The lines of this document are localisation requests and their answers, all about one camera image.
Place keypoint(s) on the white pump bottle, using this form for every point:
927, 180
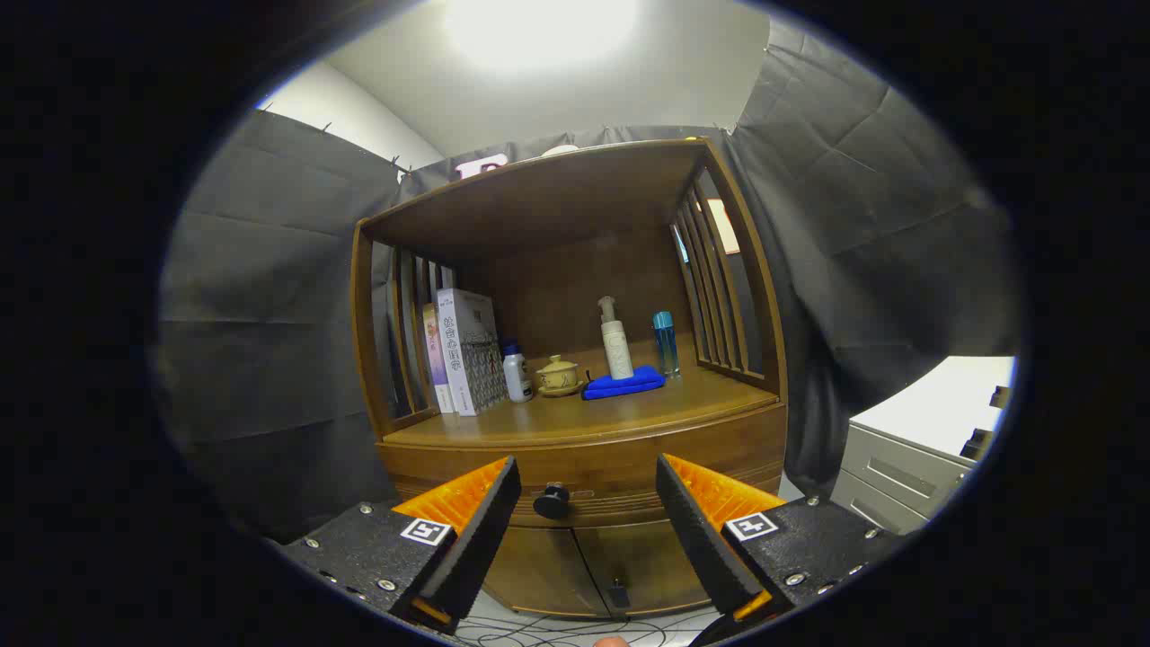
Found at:
617, 350

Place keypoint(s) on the folded blue cloth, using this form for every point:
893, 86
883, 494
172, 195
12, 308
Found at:
624, 384

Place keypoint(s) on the clear blue bottle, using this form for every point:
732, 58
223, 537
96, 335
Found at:
666, 346

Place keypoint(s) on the thick white book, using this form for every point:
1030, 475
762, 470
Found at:
467, 350

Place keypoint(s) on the grey filing cabinet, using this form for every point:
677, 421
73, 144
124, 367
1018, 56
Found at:
898, 467

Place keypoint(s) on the wooden cabinet door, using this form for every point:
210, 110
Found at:
647, 557
539, 566

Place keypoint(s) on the black round drawer knob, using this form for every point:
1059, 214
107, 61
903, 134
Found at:
552, 500

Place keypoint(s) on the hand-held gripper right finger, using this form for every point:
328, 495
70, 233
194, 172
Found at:
701, 539

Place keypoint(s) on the wooden cabinet countertop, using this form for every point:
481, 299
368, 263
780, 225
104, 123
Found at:
629, 409

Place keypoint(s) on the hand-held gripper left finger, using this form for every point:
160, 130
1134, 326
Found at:
476, 548

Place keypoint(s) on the white bottle with blue cap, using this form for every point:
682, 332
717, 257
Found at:
517, 377

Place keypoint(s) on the brown wooden cabinet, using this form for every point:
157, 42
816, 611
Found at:
557, 207

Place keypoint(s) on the yellow lidded ceramic teacup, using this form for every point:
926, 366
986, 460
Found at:
559, 376

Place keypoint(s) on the thin pink purple book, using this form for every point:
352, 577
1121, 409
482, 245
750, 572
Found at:
436, 359

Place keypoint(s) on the curved wooden drawer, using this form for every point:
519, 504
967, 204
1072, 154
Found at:
611, 458

